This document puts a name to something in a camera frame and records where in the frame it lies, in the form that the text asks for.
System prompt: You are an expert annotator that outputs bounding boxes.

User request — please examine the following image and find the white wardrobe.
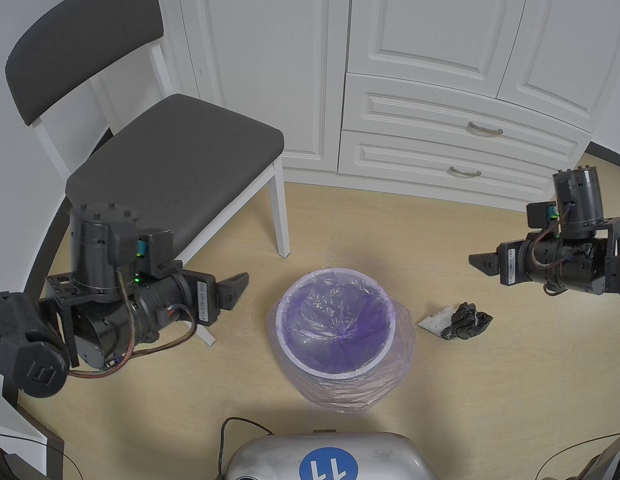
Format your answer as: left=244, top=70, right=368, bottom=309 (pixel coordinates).
left=160, top=0, right=620, bottom=214

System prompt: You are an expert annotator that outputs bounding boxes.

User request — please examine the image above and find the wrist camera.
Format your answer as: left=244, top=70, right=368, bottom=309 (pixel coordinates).
left=526, top=200, right=564, bottom=242
left=136, top=228, right=184, bottom=282

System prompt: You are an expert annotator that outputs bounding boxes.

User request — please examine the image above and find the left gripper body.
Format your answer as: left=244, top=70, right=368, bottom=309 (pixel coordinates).
left=133, top=269, right=224, bottom=343

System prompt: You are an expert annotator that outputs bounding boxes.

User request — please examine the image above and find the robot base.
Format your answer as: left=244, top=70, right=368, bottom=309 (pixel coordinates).
left=225, top=430, right=436, bottom=480

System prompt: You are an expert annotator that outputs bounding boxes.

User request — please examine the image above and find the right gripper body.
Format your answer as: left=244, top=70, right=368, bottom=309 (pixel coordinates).
left=497, top=237, right=611, bottom=296

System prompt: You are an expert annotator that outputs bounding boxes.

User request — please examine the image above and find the crumpled black plastic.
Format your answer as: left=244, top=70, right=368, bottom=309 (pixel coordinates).
left=439, top=302, right=494, bottom=343

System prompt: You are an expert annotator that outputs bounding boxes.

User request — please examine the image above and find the purple plastic bag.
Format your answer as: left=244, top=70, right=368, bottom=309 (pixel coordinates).
left=266, top=267, right=417, bottom=416

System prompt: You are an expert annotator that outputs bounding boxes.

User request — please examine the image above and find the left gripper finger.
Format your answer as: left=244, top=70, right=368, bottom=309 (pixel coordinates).
left=216, top=271, right=250, bottom=312

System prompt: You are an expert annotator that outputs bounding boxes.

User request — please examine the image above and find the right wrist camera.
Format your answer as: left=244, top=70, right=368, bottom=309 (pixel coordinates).
left=526, top=200, right=564, bottom=242

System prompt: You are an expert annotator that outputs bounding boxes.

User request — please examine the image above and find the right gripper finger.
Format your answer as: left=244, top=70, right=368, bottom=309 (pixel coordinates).
left=468, top=251, right=501, bottom=277

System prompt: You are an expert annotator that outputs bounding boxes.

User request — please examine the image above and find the white trash bin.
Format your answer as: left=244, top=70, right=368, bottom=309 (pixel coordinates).
left=275, top=267, right=397, bottom=412

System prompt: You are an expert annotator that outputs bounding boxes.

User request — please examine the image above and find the crumpled white paper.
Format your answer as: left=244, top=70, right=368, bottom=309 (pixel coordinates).
left=417, top=306, right=458, bottom=337

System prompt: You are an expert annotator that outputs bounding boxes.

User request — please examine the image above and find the black cable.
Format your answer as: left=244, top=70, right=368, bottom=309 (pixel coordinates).
left=0, top=431, right=66, bottom=480
left=218, top=416, right=277, bottom=480
left=536, top=432, right=620, bottom=480

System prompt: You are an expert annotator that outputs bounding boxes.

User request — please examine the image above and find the grey and white chair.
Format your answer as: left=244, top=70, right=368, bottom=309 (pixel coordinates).
left=5, top=0, right=291, bottom=347

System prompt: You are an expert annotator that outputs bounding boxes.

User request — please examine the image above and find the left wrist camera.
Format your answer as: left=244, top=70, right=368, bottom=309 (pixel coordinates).
left=136, top=228, right=184, bottom=282

